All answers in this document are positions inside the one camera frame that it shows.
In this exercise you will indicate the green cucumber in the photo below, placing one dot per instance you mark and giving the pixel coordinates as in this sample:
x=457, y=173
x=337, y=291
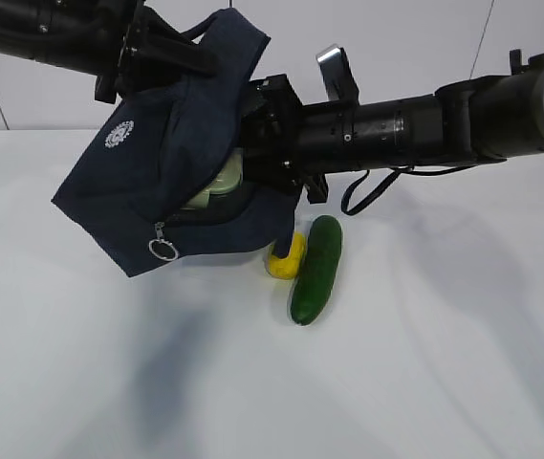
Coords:
x=316, y=279

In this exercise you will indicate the yellow lemon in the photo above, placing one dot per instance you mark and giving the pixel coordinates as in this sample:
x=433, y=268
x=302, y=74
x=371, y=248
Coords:
x=287, y=268

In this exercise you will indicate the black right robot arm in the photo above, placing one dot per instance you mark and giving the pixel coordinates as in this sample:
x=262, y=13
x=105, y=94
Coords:
x=487, y=120

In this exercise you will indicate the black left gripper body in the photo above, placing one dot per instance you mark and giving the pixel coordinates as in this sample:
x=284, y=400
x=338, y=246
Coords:
x=137, y=61

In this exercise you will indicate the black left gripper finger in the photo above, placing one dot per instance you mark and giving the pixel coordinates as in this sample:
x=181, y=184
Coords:
x=171, y=56

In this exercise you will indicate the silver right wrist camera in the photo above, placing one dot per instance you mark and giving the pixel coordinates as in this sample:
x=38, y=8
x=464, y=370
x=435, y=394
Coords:
x=337, y=76

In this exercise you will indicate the glass container with green lid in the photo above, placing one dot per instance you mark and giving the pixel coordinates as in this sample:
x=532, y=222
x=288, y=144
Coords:
x=227, y=180

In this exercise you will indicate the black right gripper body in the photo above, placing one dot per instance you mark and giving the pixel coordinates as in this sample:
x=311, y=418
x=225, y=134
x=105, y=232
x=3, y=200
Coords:
x=271, y=119

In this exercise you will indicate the dark navy fabric lunch bag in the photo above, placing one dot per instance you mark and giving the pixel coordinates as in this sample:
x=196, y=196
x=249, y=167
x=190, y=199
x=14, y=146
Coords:
x=160, y=148

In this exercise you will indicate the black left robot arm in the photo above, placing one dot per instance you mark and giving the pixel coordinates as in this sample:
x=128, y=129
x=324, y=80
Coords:
x=65, y=34

